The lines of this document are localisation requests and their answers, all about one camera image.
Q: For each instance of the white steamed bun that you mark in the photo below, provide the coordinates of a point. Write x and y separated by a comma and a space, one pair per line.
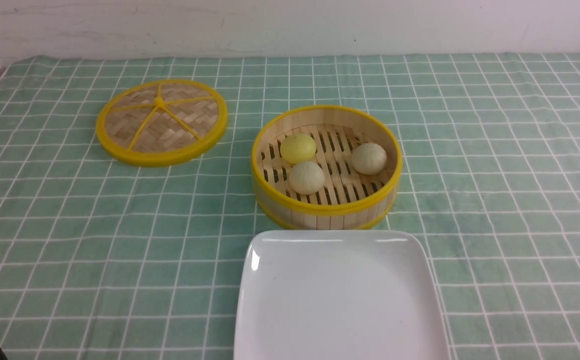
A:
369, 159
306, 178

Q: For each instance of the yellow steamed bun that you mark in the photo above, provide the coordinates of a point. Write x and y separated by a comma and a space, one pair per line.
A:
298, 148

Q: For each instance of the white square plate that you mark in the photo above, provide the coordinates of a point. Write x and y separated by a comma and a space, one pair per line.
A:
338, 295

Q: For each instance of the yellow-rimmed bamboo steamer basket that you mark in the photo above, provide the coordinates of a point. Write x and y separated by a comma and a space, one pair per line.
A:
348, 200

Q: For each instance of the yellow-rimmed bamboo steamer lid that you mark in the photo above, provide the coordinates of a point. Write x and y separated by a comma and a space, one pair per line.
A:
162, 123

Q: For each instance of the green checkered tablecloth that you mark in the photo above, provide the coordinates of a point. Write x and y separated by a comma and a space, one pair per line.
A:
101, 260

